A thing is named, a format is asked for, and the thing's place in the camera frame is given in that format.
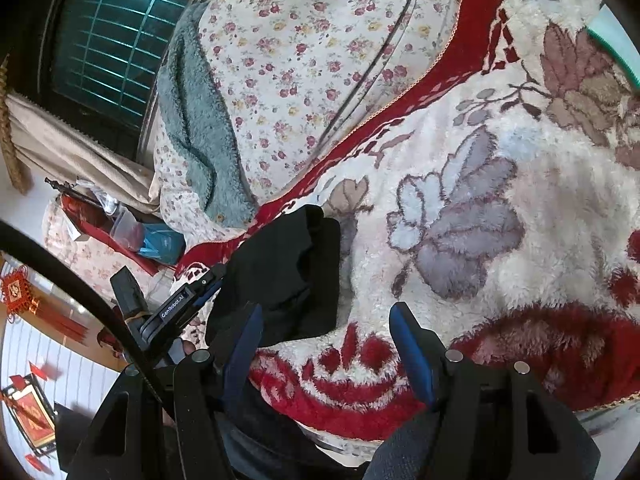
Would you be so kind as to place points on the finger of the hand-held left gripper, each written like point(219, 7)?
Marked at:
point(209, 290)

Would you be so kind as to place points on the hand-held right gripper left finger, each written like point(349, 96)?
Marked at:
point(245, 345)

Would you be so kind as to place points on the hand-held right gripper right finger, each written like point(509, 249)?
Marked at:
point(410, 345)

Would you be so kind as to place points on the black pants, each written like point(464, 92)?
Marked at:
point(295, 280)

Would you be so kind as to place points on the blue plastic bag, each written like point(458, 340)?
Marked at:
point(160, 245)

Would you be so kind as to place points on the clear plastic bag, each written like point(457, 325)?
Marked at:
point(125, 227)

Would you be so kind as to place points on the red box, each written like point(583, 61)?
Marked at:
point(85, 215)

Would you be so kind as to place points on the teal fuzzy buttoned sweater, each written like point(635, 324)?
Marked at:
point(200, 135)

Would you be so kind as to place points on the beige curtain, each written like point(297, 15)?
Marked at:
point(75, 155)

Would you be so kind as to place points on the red and white floral blanket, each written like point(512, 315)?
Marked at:
point(500, 160)

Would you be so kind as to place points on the small-flower print quilt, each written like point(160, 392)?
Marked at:
point(300, 60)

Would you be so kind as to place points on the window with green grille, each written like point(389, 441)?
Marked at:
point(100, 50)

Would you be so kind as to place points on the white cloth with green trim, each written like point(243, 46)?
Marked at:
point(617, 42)

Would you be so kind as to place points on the red knot wall ornament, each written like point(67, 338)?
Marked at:
point(15, 290)

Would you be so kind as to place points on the red framed wall picture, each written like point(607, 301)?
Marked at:
point(32, 415)

